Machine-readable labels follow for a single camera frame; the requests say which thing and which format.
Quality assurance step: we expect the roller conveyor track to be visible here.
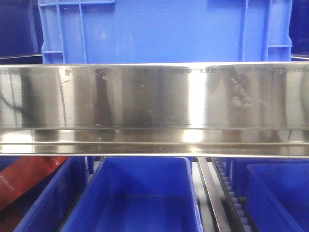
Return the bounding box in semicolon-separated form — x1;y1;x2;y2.
211;158;255;232

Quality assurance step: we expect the blue bin lower right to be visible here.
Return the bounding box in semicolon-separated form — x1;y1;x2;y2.
246;163;309;232

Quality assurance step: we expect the stainless steel shelf rail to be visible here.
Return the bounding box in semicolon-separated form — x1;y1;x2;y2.
0;62;309;159

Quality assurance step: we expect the blue bin lower left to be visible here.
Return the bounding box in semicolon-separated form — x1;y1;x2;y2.
0;157;87;232

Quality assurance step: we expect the large light blue bin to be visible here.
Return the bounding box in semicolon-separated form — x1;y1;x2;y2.
38;0;292;64

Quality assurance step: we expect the blue bin lower middle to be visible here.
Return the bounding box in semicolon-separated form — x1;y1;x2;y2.
62;157;203;232

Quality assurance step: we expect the steel divider bar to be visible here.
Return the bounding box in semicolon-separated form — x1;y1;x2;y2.
197;157;232;232

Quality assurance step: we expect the red package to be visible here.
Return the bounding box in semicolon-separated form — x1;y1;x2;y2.
0;156;68;210

